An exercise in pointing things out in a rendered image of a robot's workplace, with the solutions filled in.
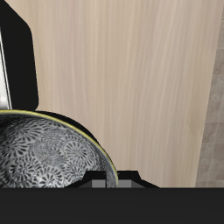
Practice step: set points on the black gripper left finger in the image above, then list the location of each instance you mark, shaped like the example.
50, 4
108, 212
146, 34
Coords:
94, 177

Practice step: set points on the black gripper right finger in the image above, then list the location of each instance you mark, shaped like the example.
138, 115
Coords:
128, 176

